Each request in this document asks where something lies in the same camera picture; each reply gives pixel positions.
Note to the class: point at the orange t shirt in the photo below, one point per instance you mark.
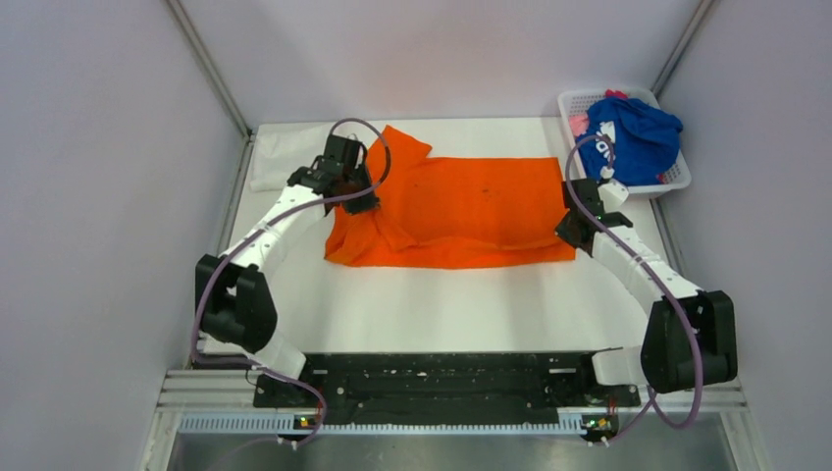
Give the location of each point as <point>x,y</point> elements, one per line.
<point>439,212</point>

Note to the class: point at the white cable duct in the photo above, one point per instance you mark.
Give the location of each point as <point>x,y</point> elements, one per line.
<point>301,425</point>

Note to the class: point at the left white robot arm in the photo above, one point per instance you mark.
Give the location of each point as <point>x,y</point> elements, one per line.
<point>234,304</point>

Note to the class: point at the blue t shirt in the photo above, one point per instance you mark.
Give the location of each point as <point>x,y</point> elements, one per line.
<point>640,141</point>

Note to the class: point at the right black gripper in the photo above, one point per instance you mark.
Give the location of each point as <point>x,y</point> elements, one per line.
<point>561,231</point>

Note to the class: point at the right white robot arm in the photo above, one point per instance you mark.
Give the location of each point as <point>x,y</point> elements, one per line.
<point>690,338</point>

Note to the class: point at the pink garment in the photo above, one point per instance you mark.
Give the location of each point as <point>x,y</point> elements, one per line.
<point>579,124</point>

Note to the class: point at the folded white t shirt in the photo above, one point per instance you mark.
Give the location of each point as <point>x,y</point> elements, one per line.
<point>280,150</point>

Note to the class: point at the white plastic basket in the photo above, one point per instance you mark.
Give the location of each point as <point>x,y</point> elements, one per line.
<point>574,102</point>

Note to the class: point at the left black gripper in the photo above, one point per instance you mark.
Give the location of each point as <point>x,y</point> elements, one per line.
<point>367,202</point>

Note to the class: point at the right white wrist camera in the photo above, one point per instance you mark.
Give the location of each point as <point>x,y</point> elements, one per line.
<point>612,193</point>

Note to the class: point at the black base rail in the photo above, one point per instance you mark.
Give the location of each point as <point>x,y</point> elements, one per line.
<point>444,389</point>

